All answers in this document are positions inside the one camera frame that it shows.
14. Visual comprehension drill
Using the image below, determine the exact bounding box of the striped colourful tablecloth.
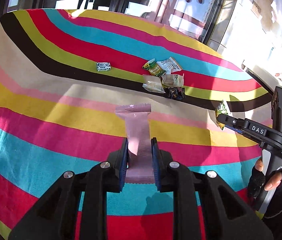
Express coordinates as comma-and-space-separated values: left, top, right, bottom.
0, 9, 272, 239

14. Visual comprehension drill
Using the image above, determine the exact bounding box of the green pea snack bag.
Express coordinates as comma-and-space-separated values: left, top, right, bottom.
142, 59, 166, 77
215, 99, 231, 130

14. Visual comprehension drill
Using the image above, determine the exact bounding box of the pink wafer wrapper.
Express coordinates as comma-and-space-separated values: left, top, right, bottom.
116, 103, 155, 184

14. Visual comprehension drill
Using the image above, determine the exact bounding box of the small dark snack packet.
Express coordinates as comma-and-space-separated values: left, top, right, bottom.
164, 87, 185, 101

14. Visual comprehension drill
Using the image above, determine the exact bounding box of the clear beige pastry pack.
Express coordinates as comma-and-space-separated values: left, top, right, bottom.
142, 75, 165, 94

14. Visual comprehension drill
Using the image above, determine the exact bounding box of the white orange snack bag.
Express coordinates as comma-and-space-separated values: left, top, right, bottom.
157, 57, 182, 74

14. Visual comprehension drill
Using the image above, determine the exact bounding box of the right gloved hand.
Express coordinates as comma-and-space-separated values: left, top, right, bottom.
247, 158, 282, 218

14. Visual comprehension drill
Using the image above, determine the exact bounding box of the small blue white candy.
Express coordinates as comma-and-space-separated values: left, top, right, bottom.
96, 62, 111, 72

